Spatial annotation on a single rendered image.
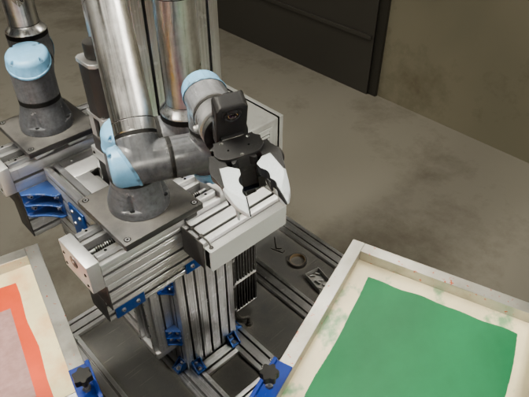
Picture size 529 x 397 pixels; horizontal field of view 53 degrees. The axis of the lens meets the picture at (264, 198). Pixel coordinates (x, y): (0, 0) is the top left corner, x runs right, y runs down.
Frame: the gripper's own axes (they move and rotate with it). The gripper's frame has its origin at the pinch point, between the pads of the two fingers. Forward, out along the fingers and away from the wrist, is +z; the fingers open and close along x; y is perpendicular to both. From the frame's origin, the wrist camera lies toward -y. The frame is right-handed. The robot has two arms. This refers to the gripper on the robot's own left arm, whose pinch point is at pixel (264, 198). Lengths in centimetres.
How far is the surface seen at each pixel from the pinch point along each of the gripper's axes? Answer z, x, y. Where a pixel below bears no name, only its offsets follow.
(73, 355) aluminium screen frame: -37, 45, 63
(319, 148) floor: -227, -96, 183
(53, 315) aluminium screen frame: -51, 49, 63
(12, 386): -35, 60, 65
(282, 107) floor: -287, -91, 182
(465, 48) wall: -223, -202, 137
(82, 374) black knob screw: -26, 42, 57
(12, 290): -67, 61, 65
